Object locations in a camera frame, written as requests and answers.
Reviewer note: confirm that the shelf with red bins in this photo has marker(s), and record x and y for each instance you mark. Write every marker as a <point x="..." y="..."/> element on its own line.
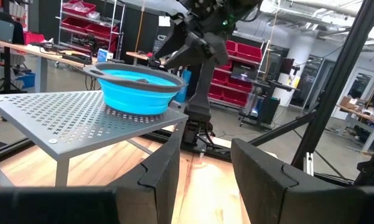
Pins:
<point x="233" y="93"/>

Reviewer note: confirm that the metal rack with red bins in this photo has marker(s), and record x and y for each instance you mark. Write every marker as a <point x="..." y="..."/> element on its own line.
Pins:
<point x="77" y="23"/>

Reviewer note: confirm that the black equipment cart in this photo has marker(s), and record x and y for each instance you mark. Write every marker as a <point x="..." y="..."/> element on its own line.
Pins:
<point x="267" y="109"/>

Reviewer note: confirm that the blue collapsible bowl grey rim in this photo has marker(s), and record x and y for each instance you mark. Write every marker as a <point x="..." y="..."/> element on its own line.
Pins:
<point x="133" y="99"/>

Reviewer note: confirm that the wooden workbench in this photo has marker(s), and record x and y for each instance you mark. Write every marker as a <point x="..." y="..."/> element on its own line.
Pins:
<point x="34" y="51"/>
<point x="373" y="119"/>

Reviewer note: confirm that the blue white carton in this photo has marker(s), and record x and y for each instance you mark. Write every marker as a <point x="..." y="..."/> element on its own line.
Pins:
<point x="104" y="56"/>

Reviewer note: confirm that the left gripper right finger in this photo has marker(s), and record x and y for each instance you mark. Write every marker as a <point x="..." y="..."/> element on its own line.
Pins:
<point x="267" y="193"/>

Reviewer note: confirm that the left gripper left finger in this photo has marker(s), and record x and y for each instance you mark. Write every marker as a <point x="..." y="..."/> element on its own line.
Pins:
<point x="155" y="193"/>

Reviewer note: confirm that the blue storage bin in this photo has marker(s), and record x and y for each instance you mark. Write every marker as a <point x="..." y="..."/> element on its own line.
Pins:
<point x="25" y="81"/>

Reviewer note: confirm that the white round pillar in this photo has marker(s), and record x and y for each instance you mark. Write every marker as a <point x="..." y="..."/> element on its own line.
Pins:
<point x="294" y="62"/>

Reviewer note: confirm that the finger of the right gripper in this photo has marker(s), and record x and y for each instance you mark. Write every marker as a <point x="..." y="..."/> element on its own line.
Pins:
<point x="199" y="49"/>
<point x="174" y="34"/>

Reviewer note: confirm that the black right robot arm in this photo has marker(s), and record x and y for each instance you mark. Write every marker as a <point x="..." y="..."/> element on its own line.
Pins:
<point x="200" y="93"/>

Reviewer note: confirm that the grey perforated metal shelf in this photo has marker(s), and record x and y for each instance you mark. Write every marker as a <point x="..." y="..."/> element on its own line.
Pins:
<point x="49" y="118"/>

